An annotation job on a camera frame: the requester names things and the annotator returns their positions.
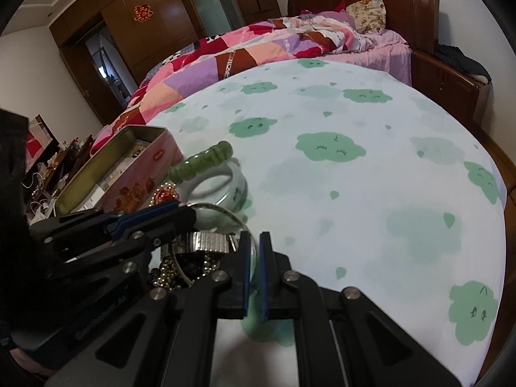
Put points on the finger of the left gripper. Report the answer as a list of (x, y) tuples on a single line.
[(142, 236), (95, 226)]

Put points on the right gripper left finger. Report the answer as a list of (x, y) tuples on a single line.
[(221, 295)]

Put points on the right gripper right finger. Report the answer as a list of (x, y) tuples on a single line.
[(290, 295)]

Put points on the thin silver bangle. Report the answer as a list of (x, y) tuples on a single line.
[(191, 267)]

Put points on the printed leaflet in tin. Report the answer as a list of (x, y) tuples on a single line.
[(100, 176)]

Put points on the pink metal tin box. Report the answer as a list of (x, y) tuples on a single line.
[(123, 174)]

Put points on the cluttered side desk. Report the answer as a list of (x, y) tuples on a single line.
[(50, 166)]

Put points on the white jade bangle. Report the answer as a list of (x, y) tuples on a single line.
[(223, 185)]

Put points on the green cloud tablecloth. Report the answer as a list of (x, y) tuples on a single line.
[(363, 181)]

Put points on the brown wooden wardrobe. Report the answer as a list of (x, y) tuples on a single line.
[(109, 54)]

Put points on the red paper decoration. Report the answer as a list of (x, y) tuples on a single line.
[(142, 13)]

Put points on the patchwork pink quilt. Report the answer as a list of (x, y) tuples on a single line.
[(302, 37)]

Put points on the pink bed sheet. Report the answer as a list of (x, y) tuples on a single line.
[(390, 53)]

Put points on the floral pillow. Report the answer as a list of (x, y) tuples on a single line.
[(370, 16)]

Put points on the dark clothes on nightstand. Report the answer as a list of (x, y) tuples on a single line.
[(454, 57)]

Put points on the red knotted cord charm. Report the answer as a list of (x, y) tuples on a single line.
[(164, 193)]

